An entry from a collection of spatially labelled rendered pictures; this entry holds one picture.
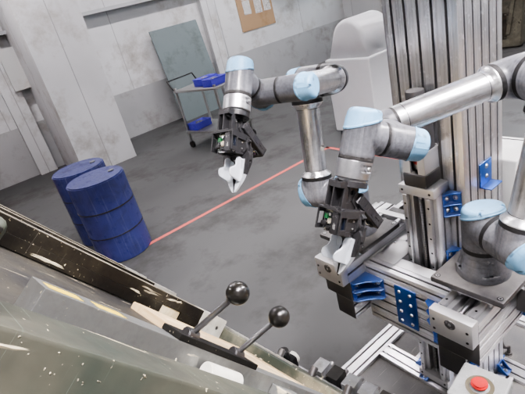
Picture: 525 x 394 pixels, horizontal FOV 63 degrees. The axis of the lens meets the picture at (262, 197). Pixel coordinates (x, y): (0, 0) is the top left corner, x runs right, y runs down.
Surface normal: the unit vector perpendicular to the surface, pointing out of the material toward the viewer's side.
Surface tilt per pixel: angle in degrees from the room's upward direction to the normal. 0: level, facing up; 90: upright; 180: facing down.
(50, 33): 90
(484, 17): 90
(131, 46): 90
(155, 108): 90
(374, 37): 80
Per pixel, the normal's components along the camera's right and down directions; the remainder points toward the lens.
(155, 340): 0.70, 0.15
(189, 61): 0.55, 0.05
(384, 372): -0.23, -0.88
